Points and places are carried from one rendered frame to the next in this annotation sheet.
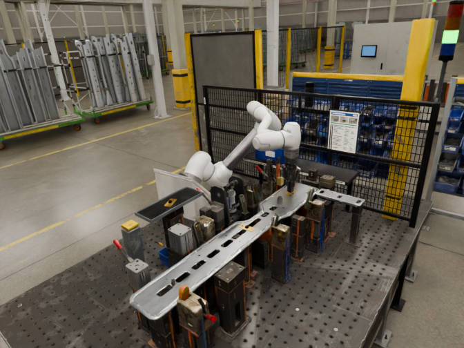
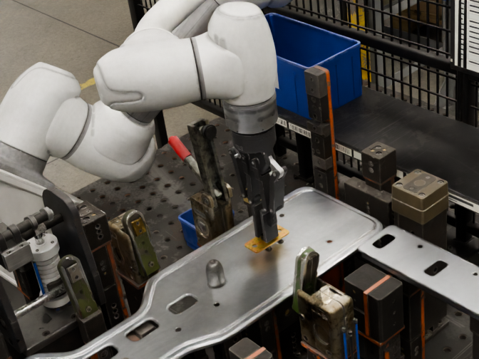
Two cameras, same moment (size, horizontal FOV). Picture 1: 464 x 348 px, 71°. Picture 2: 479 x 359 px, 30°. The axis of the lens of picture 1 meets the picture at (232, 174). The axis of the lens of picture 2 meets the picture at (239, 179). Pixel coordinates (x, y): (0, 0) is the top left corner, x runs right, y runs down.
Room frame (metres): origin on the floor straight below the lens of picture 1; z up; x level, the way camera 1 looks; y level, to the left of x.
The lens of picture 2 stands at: (0.57, -0.64, 2.00)
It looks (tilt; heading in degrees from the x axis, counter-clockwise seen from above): 33 degrees down; 13
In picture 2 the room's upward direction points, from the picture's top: 8 degrees counter-clockwise
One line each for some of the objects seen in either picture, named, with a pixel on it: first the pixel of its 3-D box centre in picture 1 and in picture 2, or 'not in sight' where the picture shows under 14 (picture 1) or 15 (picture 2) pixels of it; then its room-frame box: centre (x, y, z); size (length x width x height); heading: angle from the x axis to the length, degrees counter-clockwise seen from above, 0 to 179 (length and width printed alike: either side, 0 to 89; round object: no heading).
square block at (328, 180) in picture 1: (326, 200); (420, 258); (1.99, -0.65, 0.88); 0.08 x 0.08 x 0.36; 49
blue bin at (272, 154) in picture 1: (275, 151); (291, 63); (2.45, -0.36, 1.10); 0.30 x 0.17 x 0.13; 49
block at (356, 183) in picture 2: (309, 199); (373, 248); (2.06, -0.55, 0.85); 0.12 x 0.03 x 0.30; 49
